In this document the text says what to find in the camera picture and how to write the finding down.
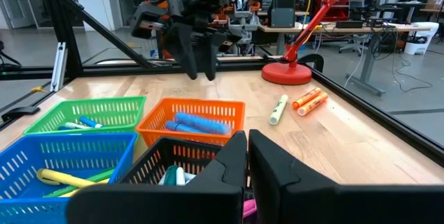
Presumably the long wooden table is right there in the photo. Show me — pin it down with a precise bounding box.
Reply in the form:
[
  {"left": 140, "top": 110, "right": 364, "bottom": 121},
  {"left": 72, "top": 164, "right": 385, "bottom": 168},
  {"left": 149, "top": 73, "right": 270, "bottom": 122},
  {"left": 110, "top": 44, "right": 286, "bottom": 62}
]
[{"left": 258, "top": 22, "right": 431, "bottom": 96}]

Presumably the blue plastic basket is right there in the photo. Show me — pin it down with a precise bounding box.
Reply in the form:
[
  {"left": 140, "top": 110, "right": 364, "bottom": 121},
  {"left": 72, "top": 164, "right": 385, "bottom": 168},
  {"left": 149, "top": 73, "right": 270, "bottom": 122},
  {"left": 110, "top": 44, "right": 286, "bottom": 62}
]
[{"left": 0, "top": 132, "right": 138, "bottom": 224}]

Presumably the black cube box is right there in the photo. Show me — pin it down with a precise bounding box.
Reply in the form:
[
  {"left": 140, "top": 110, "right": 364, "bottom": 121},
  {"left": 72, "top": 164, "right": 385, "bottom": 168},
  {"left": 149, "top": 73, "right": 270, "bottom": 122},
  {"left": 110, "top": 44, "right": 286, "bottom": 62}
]
[{"left": 269, "top": 7, "right": 296, "bottom": 29}]

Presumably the yellow slim highlighter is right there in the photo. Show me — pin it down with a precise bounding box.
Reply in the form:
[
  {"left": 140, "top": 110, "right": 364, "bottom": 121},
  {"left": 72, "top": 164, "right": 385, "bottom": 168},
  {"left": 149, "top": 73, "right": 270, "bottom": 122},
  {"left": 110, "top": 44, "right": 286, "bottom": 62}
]
[
  {"left": 60, "top": 178, "right": 110, "bottom": 198},
  {"left": 36, "top": 167, "right": 96, "bottom": 189}
]

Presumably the black plastic basket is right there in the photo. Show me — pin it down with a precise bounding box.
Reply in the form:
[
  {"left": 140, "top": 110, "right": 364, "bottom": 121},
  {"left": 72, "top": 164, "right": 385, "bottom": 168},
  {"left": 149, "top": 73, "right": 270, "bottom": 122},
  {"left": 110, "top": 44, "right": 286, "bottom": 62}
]
[{"left": 117, "top": 136, "right": 259, "bottom": 224}]

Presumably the black table clamp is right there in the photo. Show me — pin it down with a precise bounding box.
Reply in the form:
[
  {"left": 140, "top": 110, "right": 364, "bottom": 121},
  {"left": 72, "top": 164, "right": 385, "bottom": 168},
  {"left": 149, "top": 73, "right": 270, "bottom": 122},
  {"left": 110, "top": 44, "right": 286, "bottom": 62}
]
[{"left": 1, "top": 105, "right": 41, "bottom": 123}]

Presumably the grey swivel chair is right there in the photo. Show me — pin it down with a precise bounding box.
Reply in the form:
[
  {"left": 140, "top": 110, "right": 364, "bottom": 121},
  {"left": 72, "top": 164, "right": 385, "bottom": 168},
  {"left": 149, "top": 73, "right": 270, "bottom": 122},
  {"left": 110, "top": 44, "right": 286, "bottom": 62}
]
[{"left": 338, "top": 33, "right": 370, "bottom": 57}]

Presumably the shelf rack with bins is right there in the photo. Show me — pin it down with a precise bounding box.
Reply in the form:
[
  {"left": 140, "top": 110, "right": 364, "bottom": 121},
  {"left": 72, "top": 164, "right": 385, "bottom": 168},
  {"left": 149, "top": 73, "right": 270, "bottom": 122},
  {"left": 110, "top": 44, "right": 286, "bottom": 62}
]
[{"left": 117, "top": 0, "right": 264, "bottom": 58}]

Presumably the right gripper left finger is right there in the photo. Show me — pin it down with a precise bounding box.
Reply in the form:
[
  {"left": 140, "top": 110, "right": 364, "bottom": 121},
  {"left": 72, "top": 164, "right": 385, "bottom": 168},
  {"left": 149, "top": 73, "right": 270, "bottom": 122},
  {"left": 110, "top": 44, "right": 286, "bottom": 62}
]
[{"left": 65, "top": 130, "right": 248, "bottom": 224}]

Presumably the pale yellow thick highlighter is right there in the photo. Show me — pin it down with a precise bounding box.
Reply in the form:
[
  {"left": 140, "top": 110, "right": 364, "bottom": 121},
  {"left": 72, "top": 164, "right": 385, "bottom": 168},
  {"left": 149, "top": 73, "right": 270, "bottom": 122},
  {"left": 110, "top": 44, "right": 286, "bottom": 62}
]
[{"left": 268, "top": 94, "right": 289, "bottom": 126}]

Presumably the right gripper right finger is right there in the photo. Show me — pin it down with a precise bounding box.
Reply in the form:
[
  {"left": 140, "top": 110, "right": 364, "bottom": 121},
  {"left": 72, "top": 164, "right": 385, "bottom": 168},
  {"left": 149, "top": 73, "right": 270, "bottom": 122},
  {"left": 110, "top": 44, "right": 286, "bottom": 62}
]
[{"left": 249, "top": 129, "right": 444, "bottom": 224}]

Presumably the black C clamp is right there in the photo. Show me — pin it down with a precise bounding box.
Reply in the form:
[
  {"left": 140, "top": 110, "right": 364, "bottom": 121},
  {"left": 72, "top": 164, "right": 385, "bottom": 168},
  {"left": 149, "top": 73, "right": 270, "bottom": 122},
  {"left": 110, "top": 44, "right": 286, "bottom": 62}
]
[{"left": 298, "top": 53, "right": 325, "bottom": 74}]

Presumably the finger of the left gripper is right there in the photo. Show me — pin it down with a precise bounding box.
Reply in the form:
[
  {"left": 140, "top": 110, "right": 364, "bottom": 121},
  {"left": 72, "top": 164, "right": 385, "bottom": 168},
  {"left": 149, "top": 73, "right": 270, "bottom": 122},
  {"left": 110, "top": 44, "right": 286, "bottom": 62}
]
[
  {"left": 164, "top": 22, "right": 198, "bottom": 80},
  {"left": 197, "top": 33, "right": 228, "bottom": 82}
]

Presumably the flat black device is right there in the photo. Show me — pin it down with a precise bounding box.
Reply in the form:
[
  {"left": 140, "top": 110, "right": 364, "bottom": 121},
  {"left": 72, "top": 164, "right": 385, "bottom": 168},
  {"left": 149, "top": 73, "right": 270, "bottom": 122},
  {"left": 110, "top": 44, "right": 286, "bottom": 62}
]
[{"left": 335, "top": 20, "right": 364, "bottom": 30}]

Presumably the red desk lamp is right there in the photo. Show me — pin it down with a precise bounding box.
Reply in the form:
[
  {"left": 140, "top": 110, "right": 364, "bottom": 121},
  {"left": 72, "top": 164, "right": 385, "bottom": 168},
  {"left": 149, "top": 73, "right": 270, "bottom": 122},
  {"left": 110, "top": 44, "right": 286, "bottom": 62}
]
[{"left": 260, "top": 0, "right": 339, "bottom": 86}]

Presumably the silver aluminium strut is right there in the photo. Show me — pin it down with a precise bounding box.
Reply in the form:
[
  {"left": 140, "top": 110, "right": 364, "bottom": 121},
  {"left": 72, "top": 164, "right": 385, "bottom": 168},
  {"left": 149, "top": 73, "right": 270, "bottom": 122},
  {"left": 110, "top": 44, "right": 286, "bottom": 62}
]
[{"left": 49, "top": 42, "right": 69, "bottom": 93}]

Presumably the green plastic basket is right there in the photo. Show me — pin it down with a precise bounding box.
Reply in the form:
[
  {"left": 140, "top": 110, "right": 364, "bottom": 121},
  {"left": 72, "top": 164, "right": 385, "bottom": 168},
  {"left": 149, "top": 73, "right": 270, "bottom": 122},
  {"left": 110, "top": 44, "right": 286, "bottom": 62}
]
[{"left": 22, "top": 95, "right": 148, "bottom": 137}]

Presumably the orange thick highlighter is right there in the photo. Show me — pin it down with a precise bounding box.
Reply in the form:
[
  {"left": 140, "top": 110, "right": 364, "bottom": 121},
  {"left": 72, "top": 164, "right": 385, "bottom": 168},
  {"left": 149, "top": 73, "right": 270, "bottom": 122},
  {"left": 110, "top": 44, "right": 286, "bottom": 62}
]
[
  {"left": 297, "top": 92, "right": 329, "bottom": 117},
  {"left": 292, "top": 87, "right": 323, "bottom": 110}
]

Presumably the green slim highlighter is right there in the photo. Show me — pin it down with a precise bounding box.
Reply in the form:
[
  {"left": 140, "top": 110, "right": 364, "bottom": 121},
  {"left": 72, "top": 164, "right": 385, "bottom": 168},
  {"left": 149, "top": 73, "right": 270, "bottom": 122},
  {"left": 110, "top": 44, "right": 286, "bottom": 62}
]
[{"left": 43, "top": 168, "right": 115, "bottom": 198}]

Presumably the orange plastic basket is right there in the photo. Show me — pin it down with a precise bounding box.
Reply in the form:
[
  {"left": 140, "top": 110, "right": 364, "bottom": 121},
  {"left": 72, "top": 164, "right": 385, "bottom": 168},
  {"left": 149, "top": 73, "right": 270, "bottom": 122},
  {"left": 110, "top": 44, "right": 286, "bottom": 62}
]
[{"left": 136, "top": 97, "right": 246, "bottom": 148}]

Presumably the white waste bin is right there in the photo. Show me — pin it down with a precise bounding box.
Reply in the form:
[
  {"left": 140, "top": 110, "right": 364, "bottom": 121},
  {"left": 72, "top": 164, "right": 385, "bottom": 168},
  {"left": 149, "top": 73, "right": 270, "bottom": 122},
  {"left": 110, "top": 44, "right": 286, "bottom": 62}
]
[{"left": 404, "top": 21, "right": 440, "bottom": 55}]

